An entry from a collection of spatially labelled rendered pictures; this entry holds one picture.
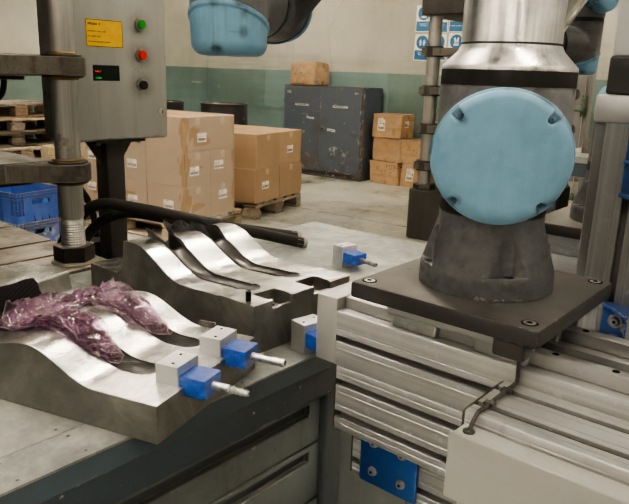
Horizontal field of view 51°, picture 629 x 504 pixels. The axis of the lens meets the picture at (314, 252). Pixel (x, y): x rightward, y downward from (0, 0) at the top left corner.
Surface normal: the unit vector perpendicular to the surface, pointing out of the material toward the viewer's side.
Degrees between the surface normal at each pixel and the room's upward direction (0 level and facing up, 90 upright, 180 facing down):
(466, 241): 72
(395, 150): 88
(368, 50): 90
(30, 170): 90
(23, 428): 0
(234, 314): 90
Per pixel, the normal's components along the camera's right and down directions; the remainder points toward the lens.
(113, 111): 0.76, 0.19
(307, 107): -0.62, 0.19
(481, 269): -0.28, -0.07
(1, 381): -0.40, 0.22
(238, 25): 0.35, 0.29
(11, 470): 0.04, -0.97
